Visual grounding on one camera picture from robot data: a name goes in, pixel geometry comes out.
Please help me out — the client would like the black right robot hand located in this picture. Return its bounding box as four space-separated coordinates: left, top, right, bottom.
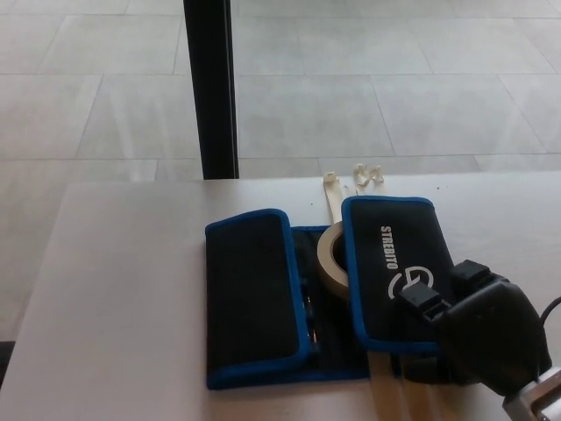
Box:
393 259 554 396

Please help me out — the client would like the black toolkit cover blue trim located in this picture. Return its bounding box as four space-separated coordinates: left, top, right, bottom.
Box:
204 195 460 392

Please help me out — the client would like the beige masking tape roll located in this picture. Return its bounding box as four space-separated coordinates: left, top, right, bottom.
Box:
316 222 352 301

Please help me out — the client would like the thin metal precision tool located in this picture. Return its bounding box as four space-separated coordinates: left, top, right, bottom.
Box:
303 293 319 350

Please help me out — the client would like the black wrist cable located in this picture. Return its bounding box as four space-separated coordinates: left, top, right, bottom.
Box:
540 295 561 328

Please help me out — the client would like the black vertical post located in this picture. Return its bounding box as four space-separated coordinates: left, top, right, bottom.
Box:
181 0 241 180

